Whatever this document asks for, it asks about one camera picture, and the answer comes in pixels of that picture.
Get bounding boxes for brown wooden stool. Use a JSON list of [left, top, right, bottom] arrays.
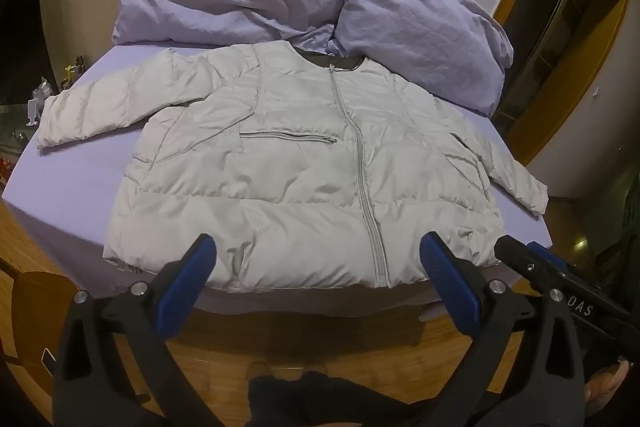
[[7, 271, 68, 360]]

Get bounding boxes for person's foot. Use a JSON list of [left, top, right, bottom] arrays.
[[248, 358, 275, 379]]

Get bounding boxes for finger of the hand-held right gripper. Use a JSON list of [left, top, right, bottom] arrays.
[[494, 235, 567, 304], [526, 242, 577, 281]]

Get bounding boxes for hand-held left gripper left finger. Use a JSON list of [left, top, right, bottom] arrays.
[[55, 233, 222, 427]]

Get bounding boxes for person's right hand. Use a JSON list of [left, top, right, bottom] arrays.
[[584, 358, 633, 419]]

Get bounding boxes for bed with lilac sheet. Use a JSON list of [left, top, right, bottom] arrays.
[[0, 38, 554, 319]]

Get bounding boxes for dark open wardrobe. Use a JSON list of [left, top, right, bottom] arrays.
[[497, 0, 618, 128]]

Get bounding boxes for yellow toy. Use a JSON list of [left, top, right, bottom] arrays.
[[61, 54, 87, 86]]

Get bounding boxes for person's dark trousers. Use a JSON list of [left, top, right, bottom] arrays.
[[248, 371, 406, 427]]

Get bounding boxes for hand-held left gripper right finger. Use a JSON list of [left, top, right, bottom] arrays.
[[419, 232, 586, 427]]

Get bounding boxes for light grey puffer jacket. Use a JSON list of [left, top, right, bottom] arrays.
[[37, 42, 550, 294]]

